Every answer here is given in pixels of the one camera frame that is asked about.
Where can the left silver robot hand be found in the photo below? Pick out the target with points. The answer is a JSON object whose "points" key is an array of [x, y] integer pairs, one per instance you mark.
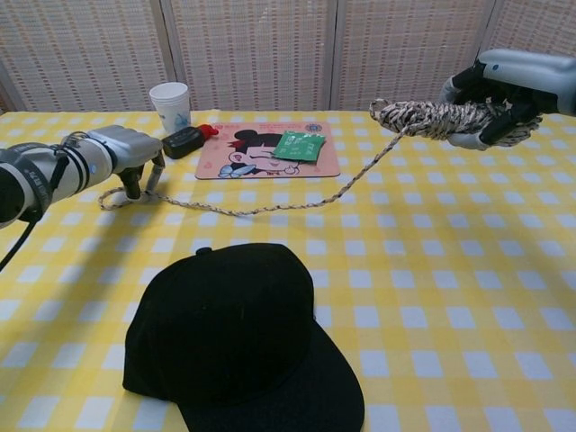
{"points": [[128, 146]]}

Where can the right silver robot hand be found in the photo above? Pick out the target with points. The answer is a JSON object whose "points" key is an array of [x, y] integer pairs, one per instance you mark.
{"points": [[522, 76]]}

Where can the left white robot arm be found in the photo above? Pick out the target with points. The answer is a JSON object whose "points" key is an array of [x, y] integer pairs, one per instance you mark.
{"points": [[40, 175]]}

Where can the black key fob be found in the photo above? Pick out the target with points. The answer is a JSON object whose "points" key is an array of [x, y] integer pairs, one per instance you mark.
{"points": [[182, 141]]}

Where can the woven bamboo screen panel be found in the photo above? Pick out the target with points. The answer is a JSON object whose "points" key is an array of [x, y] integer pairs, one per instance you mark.
{"points": [[535, 22], [81, 54], [405, 45], [252, 54]]}

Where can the white paper cup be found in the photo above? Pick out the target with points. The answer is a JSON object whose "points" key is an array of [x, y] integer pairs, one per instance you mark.
{"points": [[171, 108]]}

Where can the pink cartoon mouse pad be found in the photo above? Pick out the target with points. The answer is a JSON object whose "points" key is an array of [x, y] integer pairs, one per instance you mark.
{"points": [[216, 153]]}

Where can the green foil packet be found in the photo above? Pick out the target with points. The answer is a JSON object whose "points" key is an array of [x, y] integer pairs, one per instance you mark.
{"points": [[299, 146]]}

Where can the black baseball cap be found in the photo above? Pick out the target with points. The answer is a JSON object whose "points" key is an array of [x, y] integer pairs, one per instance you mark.
{"points": [[234, 333]]}

